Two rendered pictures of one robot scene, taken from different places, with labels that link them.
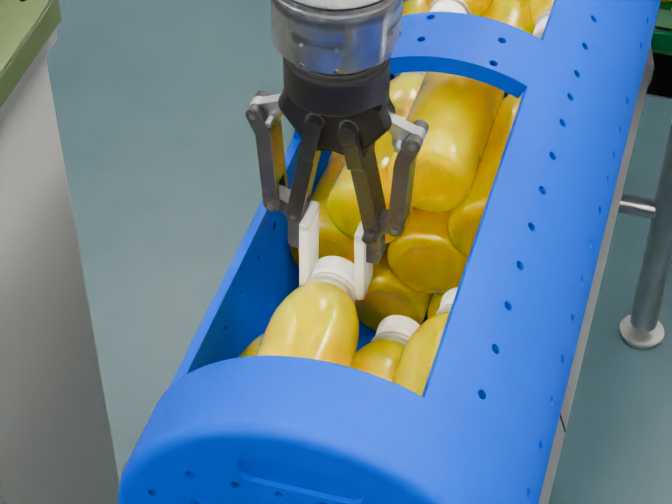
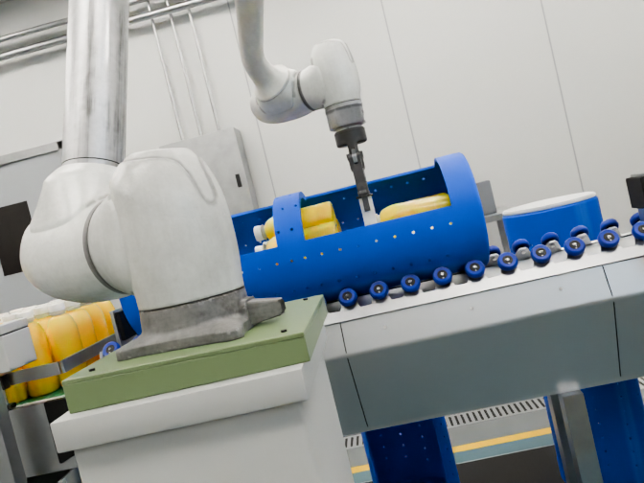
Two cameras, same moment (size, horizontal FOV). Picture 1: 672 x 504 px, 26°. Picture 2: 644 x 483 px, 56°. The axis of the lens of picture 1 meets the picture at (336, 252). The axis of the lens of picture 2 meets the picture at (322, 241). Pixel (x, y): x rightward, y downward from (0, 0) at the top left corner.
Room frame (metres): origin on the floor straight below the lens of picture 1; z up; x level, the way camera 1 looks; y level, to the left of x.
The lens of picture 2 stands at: (1.19, 1.41, 1.17)
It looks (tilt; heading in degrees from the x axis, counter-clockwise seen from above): 3 degrees down; 260
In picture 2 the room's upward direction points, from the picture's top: 14 degrees counter-clockwise
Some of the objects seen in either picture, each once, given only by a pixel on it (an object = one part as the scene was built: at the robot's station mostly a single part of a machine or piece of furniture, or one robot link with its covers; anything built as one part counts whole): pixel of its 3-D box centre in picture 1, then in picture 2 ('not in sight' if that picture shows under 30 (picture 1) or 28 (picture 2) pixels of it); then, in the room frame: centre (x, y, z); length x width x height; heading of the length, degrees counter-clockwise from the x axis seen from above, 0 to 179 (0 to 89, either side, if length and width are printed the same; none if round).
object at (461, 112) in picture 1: (454, 112); (297, 223); (0.98, -0.10, 1.16); 0.19 x 0.07 x 0.07; 163
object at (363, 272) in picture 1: (363, 256); not in sight; (0.81, -0.02, 1.15); 0.03 x 0.01 x 0.07; 163
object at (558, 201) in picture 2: not in sight; (547, 203); (0.17, -0.32, 1.03); 0.28 x 0.28 x 0.01
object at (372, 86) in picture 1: (336, 95); (353, 148); (0.82, 0.00, 1.30); 0.08 x 0.07 x 0.09; 73
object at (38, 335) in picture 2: not in sight; (35, 356); (1.68, -0.18, 1.00); 0.07 x 0.07 x 0.19
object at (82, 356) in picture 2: not in sight; (102, 345); (1.54, -0.27, 0.96); 0.40 x 0.01 x 0.03; 73
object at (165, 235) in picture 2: not in sight; (170, 224); (1.24, 0.50, 1.21); 0.18 x 0.16 x 0.22; 138
